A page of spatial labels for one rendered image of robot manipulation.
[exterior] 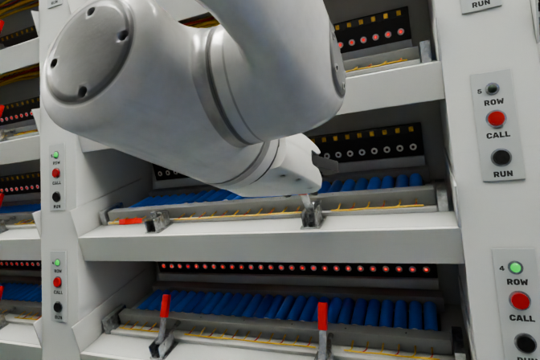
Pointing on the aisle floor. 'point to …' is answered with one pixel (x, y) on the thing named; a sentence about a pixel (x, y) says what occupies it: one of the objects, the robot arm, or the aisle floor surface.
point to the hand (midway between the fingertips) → (296, 181)
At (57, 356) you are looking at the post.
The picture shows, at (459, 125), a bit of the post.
